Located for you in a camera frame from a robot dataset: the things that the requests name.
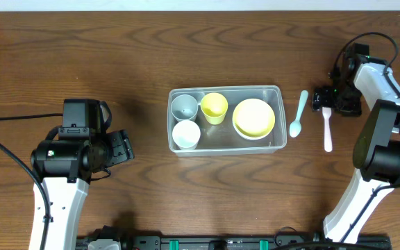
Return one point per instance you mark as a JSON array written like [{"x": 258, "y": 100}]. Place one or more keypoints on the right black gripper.
[{"x": 323, "y": 101}]

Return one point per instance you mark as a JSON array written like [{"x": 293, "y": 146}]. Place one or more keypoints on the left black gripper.
[{"x": 120, "y": 148}]

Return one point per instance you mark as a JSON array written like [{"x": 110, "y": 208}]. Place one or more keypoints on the pink plastic fork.
[{"x": 328, "y": 145}]

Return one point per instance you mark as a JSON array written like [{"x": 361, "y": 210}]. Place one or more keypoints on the mint green plastic spoon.
[{"x": 295, "y": 126}]

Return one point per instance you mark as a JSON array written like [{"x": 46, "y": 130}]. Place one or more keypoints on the cream white plastic cup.
[{"x": 186, "y": 135}]

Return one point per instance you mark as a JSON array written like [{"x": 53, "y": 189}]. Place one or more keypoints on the grey plastic cup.
[{"x": 184, "y": 107}]

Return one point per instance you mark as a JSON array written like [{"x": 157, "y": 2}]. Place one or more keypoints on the yellow plastic bowl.
[{"x": 253, "y": 117}]

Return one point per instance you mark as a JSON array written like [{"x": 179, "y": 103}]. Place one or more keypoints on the grey plastic bowl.
[{"x": 250, "y": 137}]

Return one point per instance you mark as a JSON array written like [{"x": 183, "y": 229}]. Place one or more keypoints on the yellow plastic cup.
[{"x": 214, "y": 106}]

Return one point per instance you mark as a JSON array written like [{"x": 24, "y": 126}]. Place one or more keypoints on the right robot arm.
[{"x": 376, "y": 155}]

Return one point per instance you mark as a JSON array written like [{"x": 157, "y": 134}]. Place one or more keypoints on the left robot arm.
[{"x": 64, "y": 163}]

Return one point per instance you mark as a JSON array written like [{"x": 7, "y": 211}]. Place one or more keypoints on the clear plastic storage box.
[{"x": 223, "y": 139}]

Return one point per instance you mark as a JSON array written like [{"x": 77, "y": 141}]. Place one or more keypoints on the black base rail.
[{"x": 113, "y": 238}]

